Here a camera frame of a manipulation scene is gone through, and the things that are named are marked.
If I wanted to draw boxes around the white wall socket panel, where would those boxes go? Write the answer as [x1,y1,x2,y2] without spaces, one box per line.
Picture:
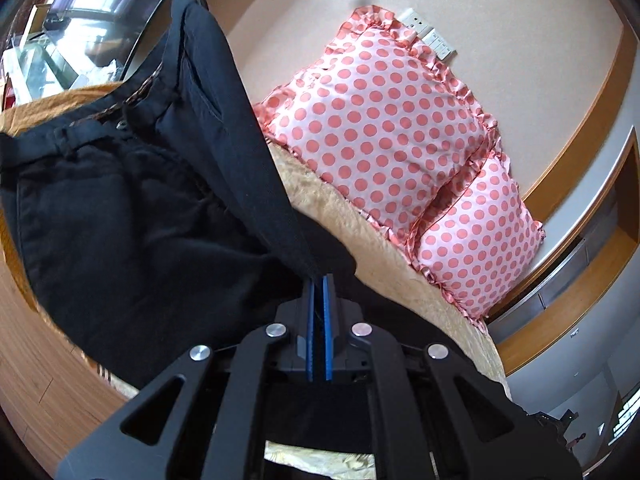
[397,8,457,61]

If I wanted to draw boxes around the grey cabinet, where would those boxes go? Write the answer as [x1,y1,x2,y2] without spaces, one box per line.
[492,232,618,328]

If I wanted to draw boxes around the flat screen television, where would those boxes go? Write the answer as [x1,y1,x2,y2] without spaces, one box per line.
[0,0,196,111]

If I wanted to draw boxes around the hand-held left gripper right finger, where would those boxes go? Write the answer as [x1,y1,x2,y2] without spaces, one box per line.
[322,272,585,480]

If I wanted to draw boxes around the glass television stand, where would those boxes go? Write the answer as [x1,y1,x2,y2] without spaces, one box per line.
[0,35,126,111]

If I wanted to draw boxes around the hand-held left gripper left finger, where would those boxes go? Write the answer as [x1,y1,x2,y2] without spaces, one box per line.
[55,275,317,480]

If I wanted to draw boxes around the pink polka dot pillow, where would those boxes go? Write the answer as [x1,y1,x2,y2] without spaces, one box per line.
[407,149,546,322]
[254,5,502,243]

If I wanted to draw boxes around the black pants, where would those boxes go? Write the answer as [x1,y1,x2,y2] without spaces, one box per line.
[0,0,528,461]

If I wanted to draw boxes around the yellow patterned bed cover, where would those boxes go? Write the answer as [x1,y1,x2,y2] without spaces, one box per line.
[0,85,511,480]

